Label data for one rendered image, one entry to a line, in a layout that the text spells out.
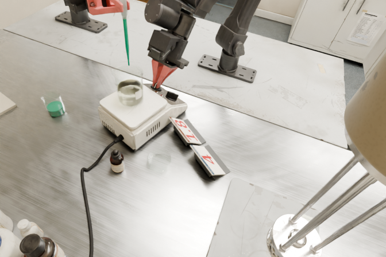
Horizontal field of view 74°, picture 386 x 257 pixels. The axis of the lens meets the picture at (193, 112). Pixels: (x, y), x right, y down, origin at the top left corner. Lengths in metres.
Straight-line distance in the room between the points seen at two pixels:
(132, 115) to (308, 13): 2.49
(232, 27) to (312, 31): 2.22
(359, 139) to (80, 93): 0.72
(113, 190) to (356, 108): 0.50
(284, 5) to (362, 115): 3.32
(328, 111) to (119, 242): 0.69
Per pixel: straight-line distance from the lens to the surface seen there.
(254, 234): 0.57
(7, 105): 0.83
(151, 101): 0.63
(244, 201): 0.59
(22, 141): 0.73
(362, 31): 3.00
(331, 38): 3.01
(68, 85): 0.84
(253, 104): 0.80
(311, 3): 2.87
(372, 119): 0.20
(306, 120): 0.83
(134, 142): 0.61
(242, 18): 0.79
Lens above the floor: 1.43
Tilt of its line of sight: 46 degrees down
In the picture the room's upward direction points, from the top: 8 degrees clockwise
